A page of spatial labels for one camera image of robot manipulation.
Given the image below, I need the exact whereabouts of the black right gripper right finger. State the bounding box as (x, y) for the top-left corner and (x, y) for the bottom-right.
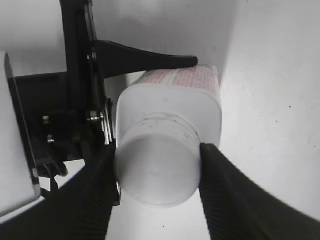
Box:
(199, 143), (320, 240)

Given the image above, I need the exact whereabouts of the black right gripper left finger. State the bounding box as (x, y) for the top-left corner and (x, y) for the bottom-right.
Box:
(0, 143), (120, 240)

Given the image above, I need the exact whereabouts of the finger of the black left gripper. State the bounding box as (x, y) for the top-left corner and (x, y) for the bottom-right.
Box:
(94, 40), (198, 78)

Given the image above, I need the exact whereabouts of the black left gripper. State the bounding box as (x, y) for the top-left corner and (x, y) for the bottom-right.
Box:
(8, 0), (116, 178)

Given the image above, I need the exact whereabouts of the white yili yogurt bottle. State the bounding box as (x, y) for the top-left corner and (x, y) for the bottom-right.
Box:
(116, 64), (222, 176)

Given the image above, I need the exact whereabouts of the white plastic bottle cap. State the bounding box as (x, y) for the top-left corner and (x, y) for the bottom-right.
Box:
(114, 131), (202, 208)

